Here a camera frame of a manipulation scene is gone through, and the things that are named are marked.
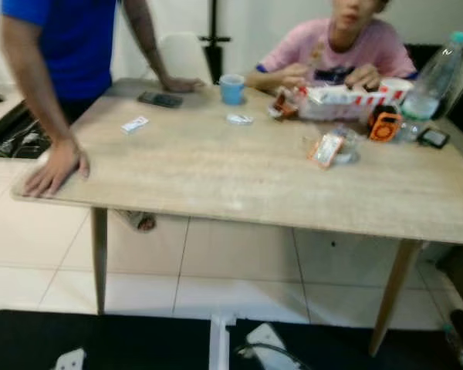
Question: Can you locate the blue shirt man's left hand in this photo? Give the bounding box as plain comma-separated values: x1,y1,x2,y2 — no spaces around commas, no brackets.
161,75,205,93

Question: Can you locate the blue shirt man's right hand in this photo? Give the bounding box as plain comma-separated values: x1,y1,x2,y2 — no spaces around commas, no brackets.
23,139,90,199

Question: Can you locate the white printed card packet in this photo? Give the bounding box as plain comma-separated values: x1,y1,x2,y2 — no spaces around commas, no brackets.
121,116,150,134

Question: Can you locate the white chair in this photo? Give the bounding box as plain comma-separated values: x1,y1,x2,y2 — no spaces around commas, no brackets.
158,32,205,82

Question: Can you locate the blue cup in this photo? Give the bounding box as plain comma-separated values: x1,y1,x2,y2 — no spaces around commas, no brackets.
218,74,246,106

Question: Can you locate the black stand pole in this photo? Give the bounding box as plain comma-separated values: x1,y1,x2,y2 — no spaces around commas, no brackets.
199,0,231,84

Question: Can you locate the small white wrapper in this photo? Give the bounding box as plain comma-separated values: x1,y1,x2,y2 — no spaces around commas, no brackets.
225,113,254,126

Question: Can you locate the light wooden table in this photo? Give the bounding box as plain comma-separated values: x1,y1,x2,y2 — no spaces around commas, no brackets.
12,77,463,357

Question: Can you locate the brown snack packet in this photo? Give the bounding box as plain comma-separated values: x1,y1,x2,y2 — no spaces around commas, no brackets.
269,89,302,120

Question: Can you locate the man in blue shirt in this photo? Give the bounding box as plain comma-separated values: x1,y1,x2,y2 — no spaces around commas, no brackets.
0,0,205,232

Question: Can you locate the red white food box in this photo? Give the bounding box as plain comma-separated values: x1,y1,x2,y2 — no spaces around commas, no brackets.
305,83,390,120

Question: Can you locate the dark floor mat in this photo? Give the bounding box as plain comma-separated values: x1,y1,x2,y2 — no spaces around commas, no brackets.
0,310,379,370

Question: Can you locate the person in pink shirt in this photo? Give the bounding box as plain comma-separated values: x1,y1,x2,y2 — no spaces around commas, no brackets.
245,0,417,92

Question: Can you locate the orange black device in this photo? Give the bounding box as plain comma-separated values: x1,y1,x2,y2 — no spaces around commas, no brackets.
369,108,402,143

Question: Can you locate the white floor strip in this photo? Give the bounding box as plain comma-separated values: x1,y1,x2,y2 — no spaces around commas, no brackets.
208,312,234,370

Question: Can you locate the large clear water bottle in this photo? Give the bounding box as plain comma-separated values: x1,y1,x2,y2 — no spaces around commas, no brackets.
395,31,463,143

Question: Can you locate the phone with pale edge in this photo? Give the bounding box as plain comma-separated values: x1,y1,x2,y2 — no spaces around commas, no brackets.
419,127,451,149

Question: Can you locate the small bottle with green cap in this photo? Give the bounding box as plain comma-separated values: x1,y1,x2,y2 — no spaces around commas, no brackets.
442,324,463,369

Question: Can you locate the black mat with cables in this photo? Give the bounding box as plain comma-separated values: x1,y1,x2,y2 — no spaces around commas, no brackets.
0,99,63,159

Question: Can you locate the black foam wall panel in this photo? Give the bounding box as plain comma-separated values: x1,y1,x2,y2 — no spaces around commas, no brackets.
405,42,448,78

